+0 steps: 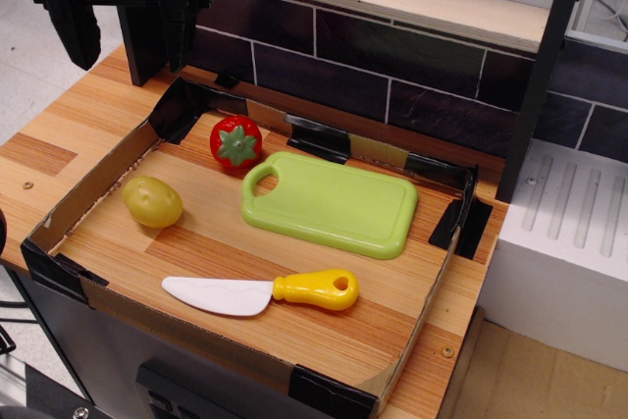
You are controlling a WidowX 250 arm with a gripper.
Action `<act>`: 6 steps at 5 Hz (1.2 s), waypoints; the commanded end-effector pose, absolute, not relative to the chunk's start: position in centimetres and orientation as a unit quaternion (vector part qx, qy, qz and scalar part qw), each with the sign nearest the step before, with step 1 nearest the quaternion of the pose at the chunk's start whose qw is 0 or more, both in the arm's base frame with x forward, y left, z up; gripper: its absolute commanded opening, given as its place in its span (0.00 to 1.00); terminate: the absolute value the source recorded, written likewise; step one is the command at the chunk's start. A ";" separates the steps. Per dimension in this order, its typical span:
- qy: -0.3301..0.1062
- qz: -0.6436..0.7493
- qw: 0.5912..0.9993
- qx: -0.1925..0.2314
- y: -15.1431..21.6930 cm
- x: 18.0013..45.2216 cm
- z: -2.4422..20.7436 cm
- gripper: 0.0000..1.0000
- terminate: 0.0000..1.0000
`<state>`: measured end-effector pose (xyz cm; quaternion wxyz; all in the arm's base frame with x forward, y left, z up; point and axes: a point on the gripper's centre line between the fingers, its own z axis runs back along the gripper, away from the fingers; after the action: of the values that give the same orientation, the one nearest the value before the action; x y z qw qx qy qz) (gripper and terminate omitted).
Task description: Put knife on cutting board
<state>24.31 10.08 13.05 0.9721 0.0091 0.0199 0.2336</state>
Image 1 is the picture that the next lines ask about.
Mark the yellow handled white toy knife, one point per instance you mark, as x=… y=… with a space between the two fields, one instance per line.
x=333 y=289

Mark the cardboard fence with black tape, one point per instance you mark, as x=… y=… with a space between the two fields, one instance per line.
x=95 y=273

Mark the green plastic cutting board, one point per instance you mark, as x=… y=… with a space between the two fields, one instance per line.
x=339 y=206

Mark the black shelf support panel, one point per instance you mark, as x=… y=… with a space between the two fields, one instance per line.
x=144 y=43

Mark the red toy tomato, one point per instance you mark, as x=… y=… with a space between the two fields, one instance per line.
x=236 y=142

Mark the yellow toy potato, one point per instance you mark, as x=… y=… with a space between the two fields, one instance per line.
x=151 y=202

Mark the white toy sink drainboard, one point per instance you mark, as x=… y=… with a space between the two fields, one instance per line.
x=559 y=270

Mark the black vertical post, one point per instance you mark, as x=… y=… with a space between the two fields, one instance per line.
x=535 y=95

